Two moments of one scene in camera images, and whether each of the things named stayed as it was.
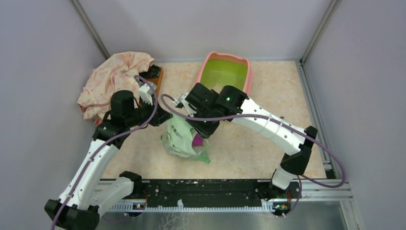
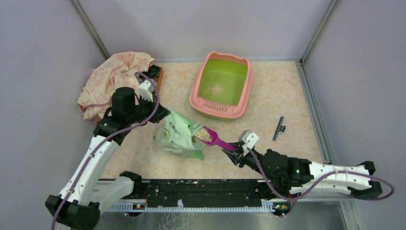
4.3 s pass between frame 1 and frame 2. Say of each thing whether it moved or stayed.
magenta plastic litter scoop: moved
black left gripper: stayed
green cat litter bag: moved
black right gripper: moved
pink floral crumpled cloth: stayed
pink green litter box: stayed
